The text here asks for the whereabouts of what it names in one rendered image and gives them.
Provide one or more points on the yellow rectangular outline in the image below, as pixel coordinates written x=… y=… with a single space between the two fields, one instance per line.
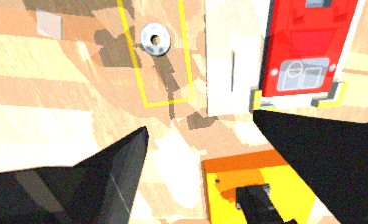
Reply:
x=184 y=33

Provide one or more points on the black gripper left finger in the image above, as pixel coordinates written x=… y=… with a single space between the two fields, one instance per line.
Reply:
x=99 y=189

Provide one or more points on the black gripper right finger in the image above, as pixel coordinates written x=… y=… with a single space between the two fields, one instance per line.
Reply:
x=330 y=156

